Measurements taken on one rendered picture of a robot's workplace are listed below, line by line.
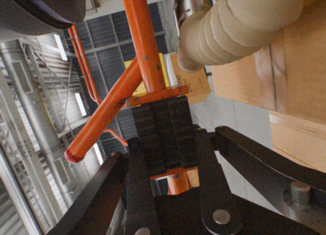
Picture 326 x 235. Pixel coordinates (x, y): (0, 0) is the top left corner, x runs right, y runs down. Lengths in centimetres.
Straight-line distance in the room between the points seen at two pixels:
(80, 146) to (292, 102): 23
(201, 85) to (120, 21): 995
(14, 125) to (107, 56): 901
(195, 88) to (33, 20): 178
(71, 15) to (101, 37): 1126
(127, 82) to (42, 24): 11
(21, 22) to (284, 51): 26
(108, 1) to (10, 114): 198
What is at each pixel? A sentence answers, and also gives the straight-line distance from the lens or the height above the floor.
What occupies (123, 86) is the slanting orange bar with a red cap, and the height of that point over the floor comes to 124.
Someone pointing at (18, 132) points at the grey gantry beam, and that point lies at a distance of 274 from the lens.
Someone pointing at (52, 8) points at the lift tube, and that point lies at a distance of 21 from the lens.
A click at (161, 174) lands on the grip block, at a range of 17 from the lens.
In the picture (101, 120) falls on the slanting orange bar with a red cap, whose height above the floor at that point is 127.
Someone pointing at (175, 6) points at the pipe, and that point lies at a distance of 20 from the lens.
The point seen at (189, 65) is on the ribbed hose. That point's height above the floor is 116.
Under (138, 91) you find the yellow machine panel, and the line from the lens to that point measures 751.
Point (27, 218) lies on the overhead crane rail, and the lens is 280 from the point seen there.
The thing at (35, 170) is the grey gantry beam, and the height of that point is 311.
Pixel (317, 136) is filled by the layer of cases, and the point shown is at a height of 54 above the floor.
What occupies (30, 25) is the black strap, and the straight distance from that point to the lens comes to 23.
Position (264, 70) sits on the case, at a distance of 23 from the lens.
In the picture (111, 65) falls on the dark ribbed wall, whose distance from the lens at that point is 1109.
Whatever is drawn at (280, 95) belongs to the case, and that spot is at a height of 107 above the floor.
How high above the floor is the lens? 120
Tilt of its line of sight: 1 degrees up
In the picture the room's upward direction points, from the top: 104 degrees counter-clockwise
